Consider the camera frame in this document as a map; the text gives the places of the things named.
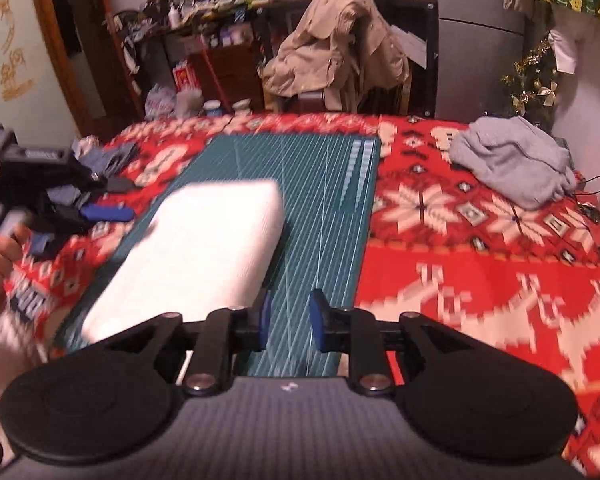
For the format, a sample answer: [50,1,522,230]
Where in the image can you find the white knit sweater vest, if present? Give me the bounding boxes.
[81,179,284,342]

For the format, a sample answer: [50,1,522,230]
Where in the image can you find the folded blue jeans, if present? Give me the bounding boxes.
[29,142,140,260]

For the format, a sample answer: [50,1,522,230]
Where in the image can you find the green cutting mat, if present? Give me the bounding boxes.
[61,131,383,378]

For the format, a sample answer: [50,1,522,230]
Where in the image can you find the white fluffy pink-dot garment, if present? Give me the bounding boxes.
[0,288,48,466]

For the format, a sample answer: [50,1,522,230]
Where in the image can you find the cluttered dark desk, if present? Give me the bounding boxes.
[108,0,439,117]

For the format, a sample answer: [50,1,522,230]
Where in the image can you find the red christmas pattern blanket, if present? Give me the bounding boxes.
[1,114,600,479]

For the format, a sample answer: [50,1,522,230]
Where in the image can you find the grey knit sweater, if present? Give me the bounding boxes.
[449,116,577,210]

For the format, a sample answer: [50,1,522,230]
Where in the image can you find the beige jacket on chair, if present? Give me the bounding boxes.
[262,0,410,113]

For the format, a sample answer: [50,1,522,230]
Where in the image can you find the small christmas tree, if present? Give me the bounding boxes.
[501,35,558,133]

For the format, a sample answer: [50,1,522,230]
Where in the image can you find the grey refrigerator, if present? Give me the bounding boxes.
[436,0,524,122]

